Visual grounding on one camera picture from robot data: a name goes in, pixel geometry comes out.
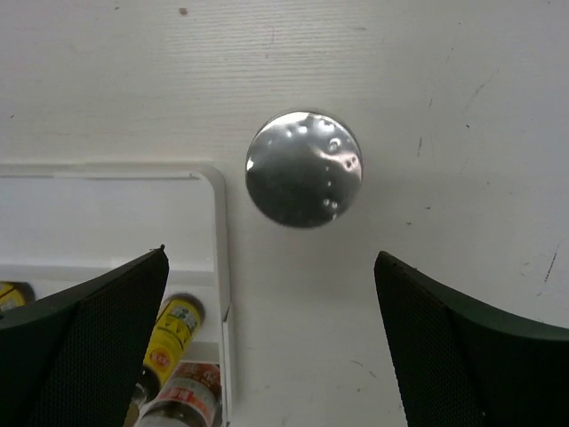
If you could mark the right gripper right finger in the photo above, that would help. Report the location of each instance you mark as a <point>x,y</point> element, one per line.
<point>461,362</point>

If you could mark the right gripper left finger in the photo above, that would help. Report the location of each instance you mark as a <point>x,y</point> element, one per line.
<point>73,358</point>

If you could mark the yellow label bottle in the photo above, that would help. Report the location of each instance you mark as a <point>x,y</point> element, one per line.
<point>179,318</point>
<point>15,294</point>

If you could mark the short red-logo jar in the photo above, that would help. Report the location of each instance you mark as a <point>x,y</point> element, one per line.
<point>191,397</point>

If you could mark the tall white spice jar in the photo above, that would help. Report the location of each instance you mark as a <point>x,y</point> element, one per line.
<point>304,168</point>

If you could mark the white divided tray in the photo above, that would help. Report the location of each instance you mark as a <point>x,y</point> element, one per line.
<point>62,225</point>

